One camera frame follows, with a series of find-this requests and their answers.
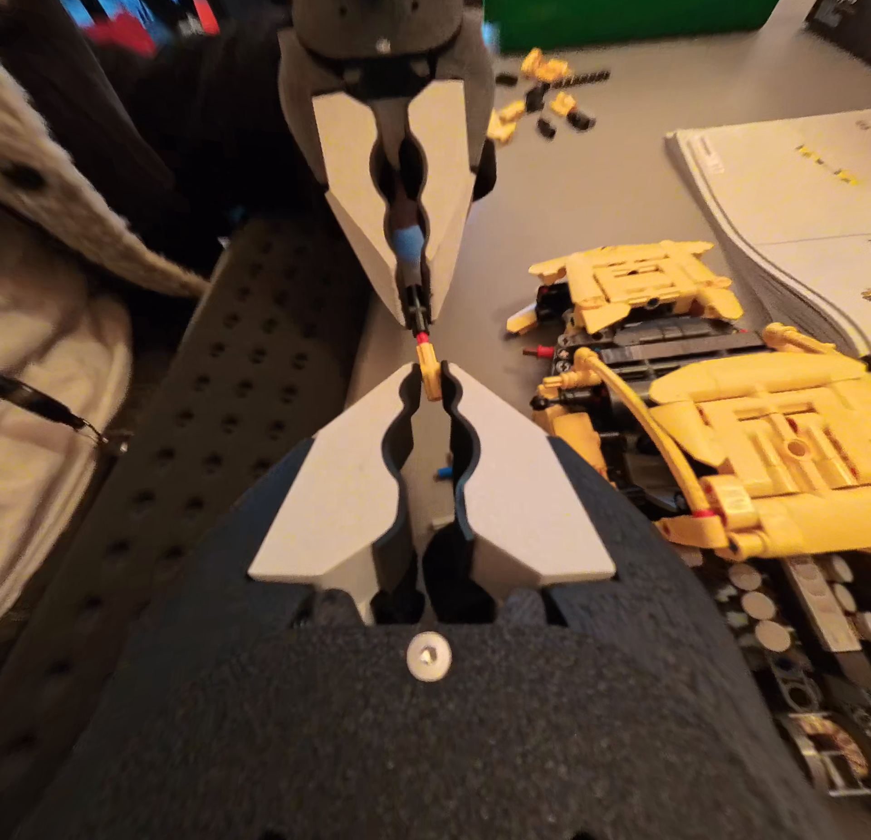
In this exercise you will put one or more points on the instruction booklet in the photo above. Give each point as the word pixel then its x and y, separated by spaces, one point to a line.
pixel 782 193

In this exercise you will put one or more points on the yellow brick toy car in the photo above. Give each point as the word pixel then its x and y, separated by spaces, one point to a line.
pixel 748 411

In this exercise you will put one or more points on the yellow pin connector brick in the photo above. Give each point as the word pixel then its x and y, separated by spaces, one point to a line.
pixel 431 374

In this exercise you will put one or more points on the loose yellow and black bricks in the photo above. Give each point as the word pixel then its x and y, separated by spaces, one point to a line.
pixel 537 71

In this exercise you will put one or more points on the black axle connector brick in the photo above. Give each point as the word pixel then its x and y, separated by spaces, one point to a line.
pixel 417 306

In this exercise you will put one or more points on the black dimpled mat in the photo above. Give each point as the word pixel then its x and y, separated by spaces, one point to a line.
pixel 224 411

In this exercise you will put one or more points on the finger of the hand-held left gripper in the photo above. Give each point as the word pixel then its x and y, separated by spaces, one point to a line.
pixel 347 159
pixel 449 159

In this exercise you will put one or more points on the dark toy car box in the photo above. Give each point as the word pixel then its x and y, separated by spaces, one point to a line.
pixel 840 3

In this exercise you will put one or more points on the person's left forearm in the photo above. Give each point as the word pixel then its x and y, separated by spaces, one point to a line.
pixel 224 139

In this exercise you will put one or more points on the grey desk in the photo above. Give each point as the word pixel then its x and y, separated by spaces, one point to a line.
pixel 578 193

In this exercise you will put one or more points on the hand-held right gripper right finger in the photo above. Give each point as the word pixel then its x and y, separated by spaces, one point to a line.
pixel 537 513

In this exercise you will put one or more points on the green storage bin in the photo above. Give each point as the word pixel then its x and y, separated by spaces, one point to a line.
pixel 612 9

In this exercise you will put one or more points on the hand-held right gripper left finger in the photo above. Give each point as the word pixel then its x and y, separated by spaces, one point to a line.
pixel 320 513

